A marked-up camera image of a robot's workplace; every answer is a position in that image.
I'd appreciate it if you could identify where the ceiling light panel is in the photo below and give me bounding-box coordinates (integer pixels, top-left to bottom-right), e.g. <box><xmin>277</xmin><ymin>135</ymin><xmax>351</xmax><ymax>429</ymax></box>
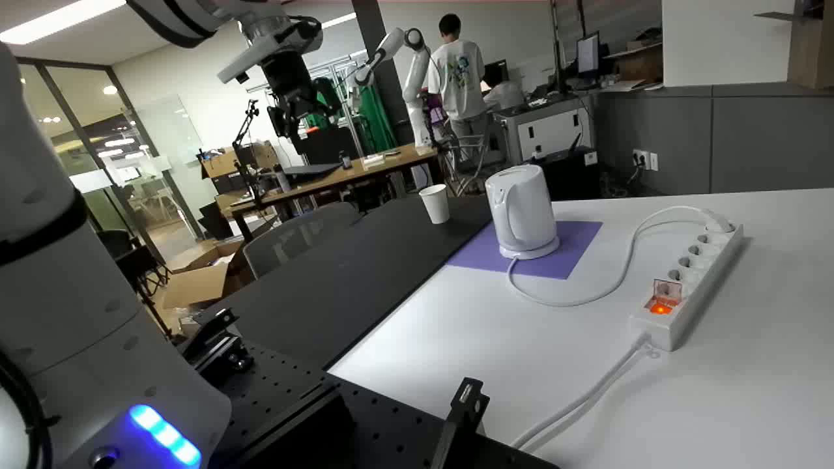
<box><xmin>0</xmin><ymin>0</ymin><xmax>127</xmax><ymax>48</ymax></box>

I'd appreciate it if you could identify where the standing person white shirt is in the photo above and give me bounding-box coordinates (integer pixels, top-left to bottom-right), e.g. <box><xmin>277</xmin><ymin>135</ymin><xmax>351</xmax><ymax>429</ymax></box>
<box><xmin>424</xmin><ymin>10</ymin><xmax>491</xmax><ymax>166</ymax></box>

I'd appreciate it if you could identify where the white electric kettle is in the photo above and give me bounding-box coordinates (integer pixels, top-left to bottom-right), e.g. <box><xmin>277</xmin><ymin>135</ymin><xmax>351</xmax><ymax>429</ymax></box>
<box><xmin>483</xmin><ymin>161</ymin><xmax>564</xmax><ymax>263</ymax></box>

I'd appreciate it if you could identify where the purple mat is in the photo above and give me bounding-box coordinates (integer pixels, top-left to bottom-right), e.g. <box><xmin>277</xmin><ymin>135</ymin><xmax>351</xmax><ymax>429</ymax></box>
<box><xmin>445</xmin><ymin>218</ymin><xmax>606</xmax><ymax>282</ymax></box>

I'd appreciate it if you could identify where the wooden desk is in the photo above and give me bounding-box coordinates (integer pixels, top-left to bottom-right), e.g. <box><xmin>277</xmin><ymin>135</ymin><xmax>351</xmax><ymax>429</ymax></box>
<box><xmin>216</xmin><ymin>140</ymin><xmax>441</xmax><ymax>246</ymax></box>

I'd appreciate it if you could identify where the black perforated mounting board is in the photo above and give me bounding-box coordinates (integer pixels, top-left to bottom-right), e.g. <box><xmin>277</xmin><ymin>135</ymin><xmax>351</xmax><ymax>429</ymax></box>
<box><xmin>178</xmin><ymin>333</ymin><xmax>559</xmax><ymax>469</ymax></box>

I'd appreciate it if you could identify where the white paper cup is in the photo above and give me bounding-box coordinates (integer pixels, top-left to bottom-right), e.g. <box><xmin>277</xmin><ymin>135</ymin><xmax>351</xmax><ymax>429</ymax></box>
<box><xmin>417</xmin><ymin>182</ymin><xmax>453</xmax><ymax>226</ymax></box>

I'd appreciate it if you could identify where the black computer monitor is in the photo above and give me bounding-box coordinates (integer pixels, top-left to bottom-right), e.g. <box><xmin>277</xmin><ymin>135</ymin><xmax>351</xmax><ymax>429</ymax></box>
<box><xmin>574</xmin><ymin>31</ymin><xmax>606</xmax><ymax>79</ymax></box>

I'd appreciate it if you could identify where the wooden shelf cabinet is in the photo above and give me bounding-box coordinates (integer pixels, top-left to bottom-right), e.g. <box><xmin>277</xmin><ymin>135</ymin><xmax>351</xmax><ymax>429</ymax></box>
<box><xmin>753</xmin><ymin>0</ymin><xmax>834</xmax><ymax>92</ymax></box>

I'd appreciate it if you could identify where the black clamp bracket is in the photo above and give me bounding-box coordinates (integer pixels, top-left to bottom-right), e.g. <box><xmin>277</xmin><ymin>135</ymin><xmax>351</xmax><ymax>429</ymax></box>
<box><xmin>430</xmin><ymin>375</ymin><xmax>491</xmax><ymax>469</ymax></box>

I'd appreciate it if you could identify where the green cloth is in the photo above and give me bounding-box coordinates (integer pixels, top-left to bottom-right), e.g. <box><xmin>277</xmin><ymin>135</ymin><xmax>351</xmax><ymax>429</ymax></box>
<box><xmin>355</xmin><ymin>81</ymin><xmax>398</xmax><ymax>157</ymax></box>

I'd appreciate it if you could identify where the open cardboard box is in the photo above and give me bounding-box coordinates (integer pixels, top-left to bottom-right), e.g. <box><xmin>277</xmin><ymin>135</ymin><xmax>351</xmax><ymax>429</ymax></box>
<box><xmin>155</xmin><ymin>238</ymin><xmax>256</xmax><ymax>336</ymax></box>

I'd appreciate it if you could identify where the grey office partition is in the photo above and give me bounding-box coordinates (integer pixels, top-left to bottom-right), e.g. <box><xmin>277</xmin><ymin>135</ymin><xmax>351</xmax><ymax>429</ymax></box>
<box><xmin>594</xmin><ymin>81</ymin><xmax>834</xmax><ymax>196</ymax></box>

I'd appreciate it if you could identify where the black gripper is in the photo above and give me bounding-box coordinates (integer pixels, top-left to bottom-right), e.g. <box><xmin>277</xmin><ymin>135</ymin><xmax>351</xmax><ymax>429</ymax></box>
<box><xmin>262</xmin><ymin>52</ymin><xmax>319</xmax><ymax>140</ymax></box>

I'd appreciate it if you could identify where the seated person white shirt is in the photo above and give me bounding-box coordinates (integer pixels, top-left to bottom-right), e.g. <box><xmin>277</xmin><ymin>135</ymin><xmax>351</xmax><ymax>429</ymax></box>
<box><xmin>481</xmin><ymin>59</ymin><xmax>530</xmax><ymax>115</ymax></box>

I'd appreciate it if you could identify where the black tripod stand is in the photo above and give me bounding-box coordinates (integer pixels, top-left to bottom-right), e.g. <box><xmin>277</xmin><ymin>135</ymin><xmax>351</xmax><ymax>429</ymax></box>
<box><xmin>230</xmin><ymin>97</ymin><xmax>275</xmax><ymax>208</ymax></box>

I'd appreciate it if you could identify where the grey office chair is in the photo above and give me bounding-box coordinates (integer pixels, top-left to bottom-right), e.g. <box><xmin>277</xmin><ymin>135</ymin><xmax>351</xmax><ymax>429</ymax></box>
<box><xmin>241</xmin><ymin>200</ymin><xmax>363</xmax><ymax>282</ymax></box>

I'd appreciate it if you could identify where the black metal block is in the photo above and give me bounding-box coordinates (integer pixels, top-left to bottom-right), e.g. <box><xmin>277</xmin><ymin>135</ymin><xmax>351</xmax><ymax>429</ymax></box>
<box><xmin>178</xmin><ymin>304</ymin><xmax>256</xmax><ymax>377</ymax></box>

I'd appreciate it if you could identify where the white wall socket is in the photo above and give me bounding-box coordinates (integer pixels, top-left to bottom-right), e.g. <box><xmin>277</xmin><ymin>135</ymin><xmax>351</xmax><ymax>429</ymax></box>
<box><xmin>632</xmin><ymin>145</ymin><xmax>662</xmax><ymax>174</ymax></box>

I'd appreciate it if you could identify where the grey equipment cabinet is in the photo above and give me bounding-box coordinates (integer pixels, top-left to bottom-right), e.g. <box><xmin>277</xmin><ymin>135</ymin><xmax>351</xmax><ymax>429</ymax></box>
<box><xmin>497</xmin><ymin>97</ymin><xmax>602</xmax><ymax>166</ymax></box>

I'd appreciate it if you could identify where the white power strip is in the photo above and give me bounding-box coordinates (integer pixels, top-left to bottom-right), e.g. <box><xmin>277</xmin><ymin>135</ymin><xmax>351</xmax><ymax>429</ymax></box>
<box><xmin>628</xmin><ymin>217</ymin><xmax>748</xmax><ymax>355</ymax></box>

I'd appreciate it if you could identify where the white power strip cable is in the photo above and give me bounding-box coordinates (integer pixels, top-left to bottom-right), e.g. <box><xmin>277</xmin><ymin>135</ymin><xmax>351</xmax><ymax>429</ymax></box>
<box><xmin>510</xmin><ymin>333</ymin><xmax>654</xmax><ymax>453</ymax></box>

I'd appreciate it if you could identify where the white kettle cable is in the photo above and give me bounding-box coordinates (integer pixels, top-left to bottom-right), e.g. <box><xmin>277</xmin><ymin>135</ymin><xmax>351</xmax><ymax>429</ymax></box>
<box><xmin>507</xmin><ymin>203</ymin><xmax>727</xmax><ymax>309</ymax></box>

